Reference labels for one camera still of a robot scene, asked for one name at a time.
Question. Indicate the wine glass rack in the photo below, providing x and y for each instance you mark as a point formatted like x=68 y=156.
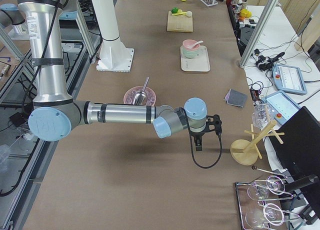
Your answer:
x=259 y=206

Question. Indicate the teach pendant tablet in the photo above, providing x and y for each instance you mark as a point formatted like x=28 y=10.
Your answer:
x=283 y=107
x=289 y=79

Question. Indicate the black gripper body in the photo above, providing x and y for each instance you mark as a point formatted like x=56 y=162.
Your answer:
x=197 y=134

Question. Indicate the top green bowl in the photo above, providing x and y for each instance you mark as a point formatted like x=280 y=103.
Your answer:
x=189 y=54

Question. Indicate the aluminium frame post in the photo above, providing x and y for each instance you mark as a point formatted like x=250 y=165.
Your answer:
x=263 y=20

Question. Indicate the green lime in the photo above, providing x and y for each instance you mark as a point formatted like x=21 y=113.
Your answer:
x=174 y=10

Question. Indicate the large pink ice bowl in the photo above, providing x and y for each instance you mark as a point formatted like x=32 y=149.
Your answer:
x=151 y=95

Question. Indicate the yellow plastic spoon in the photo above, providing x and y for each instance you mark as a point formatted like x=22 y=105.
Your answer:
x=179 y=13

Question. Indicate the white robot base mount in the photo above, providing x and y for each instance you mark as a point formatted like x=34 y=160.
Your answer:
x=114 y=56

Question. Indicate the bamboo cutting board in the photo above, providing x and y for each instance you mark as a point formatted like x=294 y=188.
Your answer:
x=179 y=23

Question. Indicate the black monitor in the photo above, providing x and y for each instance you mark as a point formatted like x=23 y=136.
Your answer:
x=300 y=151

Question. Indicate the white ceramic spoon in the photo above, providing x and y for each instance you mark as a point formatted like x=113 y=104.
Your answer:
x=195 y=44

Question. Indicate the grey folded cloth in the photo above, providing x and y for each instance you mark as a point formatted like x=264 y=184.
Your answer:
x=235 y=98

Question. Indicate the wooden mug tree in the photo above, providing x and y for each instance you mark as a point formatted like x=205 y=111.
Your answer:
x=246 y=152

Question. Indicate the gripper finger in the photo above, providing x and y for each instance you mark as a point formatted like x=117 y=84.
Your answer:
x=198 y=145

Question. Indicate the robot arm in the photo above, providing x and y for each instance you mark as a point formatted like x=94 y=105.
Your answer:
x=56 y=108

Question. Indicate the cream serving tray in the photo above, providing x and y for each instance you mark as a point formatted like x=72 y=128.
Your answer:
x=200 y=63

